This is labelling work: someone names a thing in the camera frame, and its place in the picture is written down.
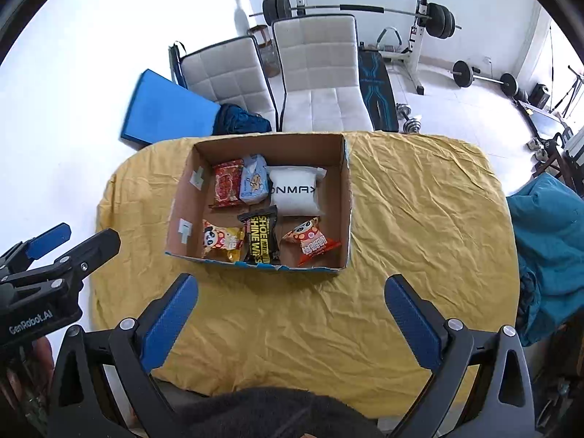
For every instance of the left hand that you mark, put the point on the left hand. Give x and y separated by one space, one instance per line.
26 376

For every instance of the blue black bench pad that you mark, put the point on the blue black bench pad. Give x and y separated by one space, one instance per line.
376 91

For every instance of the teal bean bag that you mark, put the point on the teal bean bag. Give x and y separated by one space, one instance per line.
547 219

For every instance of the right white padded chair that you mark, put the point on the right white padded chair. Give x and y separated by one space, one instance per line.
318 56

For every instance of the black fuzzy sleeve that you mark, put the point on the black fuzzy sleeve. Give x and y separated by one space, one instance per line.
275 412

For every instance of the dark blue knitted cloth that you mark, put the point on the dark blue knitted cloth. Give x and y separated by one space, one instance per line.
234 120

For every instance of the white padded chair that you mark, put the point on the white padded chair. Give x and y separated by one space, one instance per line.
318 56
230 72

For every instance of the white ONMAX pouch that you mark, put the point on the white ONMAX pouch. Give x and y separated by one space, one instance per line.
294 189

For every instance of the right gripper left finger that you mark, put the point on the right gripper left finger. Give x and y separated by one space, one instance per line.
82 403

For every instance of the light blue cartoon tissue pack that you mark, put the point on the light blue cartoon tissue pack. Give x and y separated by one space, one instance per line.
254 182

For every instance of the barbell on floor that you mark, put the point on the barbell on floor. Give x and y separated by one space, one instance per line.
464 76

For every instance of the yellow panda snack bag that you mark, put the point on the yellow panda snack bag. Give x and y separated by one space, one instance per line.
222 243

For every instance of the left white padded chair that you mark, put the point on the left white padded chair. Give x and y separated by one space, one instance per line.
230 72

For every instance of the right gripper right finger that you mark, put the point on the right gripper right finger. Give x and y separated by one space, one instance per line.
500 403

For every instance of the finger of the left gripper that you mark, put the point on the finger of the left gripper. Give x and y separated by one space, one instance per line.
84 258
23 254

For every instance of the blue foam mat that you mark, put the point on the blue foam mat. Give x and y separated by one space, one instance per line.
160 110

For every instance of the barbell on rack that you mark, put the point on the barbell on rack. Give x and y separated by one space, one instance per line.
438 20

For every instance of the orange panda snack bag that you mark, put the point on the orange panda snack bag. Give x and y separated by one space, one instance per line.
311 239

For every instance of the chrome dumbbell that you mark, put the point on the chrome dumbbell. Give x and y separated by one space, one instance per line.
410 124

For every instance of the red floral snack bag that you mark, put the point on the red floral snack bag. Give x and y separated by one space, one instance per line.
228 181

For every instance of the yellow table cloth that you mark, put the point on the yellow table cloth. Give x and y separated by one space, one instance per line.
427 207

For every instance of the black shoe shine wipes pack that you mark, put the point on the black shoe shine wipes pack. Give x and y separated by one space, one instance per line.
261 243

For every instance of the white weight bench rack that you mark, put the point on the white weight bench rack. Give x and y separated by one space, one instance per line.
408 53

